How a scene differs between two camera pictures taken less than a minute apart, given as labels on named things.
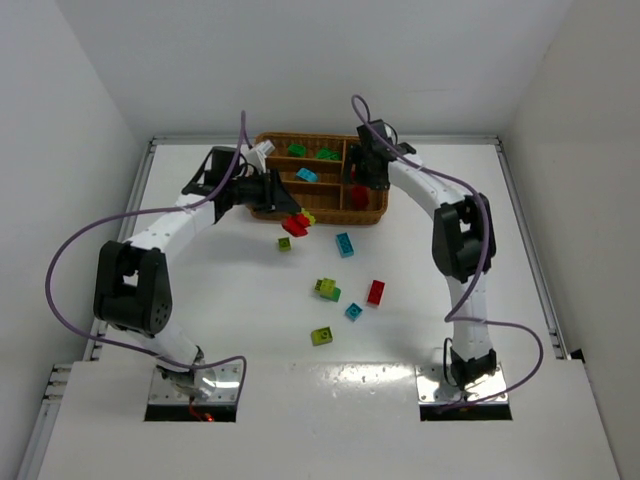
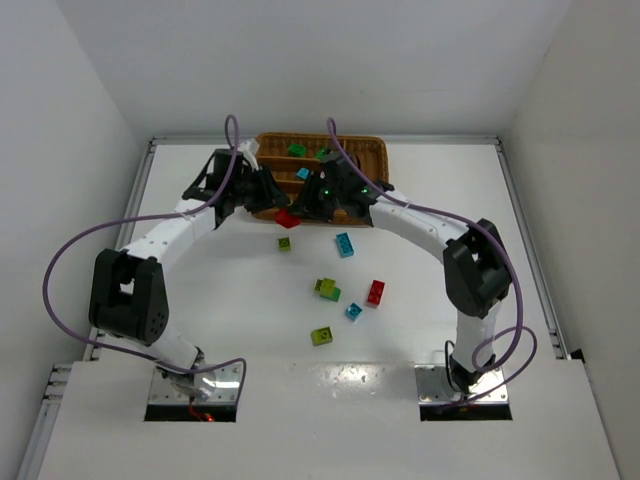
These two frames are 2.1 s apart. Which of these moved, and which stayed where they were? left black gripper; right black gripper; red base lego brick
Moved: red base lego brick; right black gripper
Stayed: left black gripper
